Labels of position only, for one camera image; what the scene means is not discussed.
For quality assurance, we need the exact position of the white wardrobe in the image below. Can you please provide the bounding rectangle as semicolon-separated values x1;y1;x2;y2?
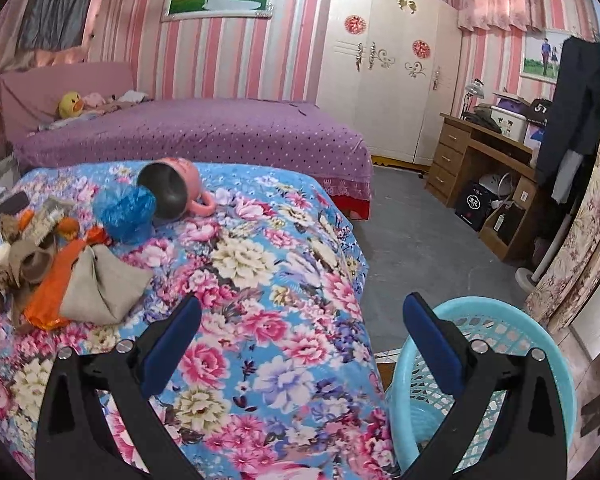
315;0;461;166

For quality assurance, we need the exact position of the black printed bag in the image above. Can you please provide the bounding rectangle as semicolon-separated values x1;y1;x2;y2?
526;100;553;126

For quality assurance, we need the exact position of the blue plastic bag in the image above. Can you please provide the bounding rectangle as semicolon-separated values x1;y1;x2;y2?
92;184;157;245

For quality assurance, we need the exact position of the white storage box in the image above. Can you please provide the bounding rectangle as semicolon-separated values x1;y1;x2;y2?
472;102;531;142

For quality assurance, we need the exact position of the purple dotted bedspread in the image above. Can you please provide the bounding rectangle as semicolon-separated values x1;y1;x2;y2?
12;99;376;211

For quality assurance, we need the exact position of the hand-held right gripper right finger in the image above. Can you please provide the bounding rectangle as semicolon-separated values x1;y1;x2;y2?
400;294;566;480

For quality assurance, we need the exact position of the grey hanging cloth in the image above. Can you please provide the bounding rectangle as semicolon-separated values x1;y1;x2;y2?
17;0;103;53

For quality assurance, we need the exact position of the small cardboard box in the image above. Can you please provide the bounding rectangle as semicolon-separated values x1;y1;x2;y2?
512;177;538;206

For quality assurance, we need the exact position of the black flat case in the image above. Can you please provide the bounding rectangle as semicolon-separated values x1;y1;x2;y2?
0;191;30;241

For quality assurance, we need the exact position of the black box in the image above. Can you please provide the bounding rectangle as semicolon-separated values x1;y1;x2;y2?
454;180;501;232

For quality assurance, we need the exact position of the wooden desk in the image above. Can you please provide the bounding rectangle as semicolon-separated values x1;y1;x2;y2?
425;112;551;261

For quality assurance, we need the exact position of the beige floral cloth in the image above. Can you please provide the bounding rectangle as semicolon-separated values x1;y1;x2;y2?
525;135;600;331

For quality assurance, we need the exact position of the yellow duck plush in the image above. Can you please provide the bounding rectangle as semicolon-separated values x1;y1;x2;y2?
56;91;84;121

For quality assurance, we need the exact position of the desk lamp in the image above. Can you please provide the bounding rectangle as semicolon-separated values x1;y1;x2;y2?
462;79;486;118

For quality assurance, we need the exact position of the dark hanging jacket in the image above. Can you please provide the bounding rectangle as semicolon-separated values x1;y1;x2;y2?
535;35;600;188

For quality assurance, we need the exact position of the white fan stand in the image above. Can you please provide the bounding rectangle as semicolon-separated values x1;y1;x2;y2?
515;210;581;293

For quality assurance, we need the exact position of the peach curtain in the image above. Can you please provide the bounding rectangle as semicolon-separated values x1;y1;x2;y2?
0;0;106;98

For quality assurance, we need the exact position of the pink bed headboard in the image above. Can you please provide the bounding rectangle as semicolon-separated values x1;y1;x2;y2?
0;62;136;133

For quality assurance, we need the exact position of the wall photo poster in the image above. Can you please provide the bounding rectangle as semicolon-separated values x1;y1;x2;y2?
521;29;573;81

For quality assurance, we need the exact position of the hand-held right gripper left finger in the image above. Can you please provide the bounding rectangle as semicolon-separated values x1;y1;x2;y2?
35;294;203;480

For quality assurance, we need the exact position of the grey-beige flat cloth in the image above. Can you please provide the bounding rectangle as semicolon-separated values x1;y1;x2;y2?
59;245;156;325

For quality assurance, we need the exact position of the pink curtain valance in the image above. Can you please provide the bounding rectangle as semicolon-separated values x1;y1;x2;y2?
457;0;598;43

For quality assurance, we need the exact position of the pink mug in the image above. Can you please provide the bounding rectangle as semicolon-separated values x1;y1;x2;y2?
136;157;217;222

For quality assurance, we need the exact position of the orange plastic wrapper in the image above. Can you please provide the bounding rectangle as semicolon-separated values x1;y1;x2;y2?
24;225;112;331

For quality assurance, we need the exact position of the teal plastic basket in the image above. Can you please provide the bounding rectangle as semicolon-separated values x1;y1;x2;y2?
384;296;578;476

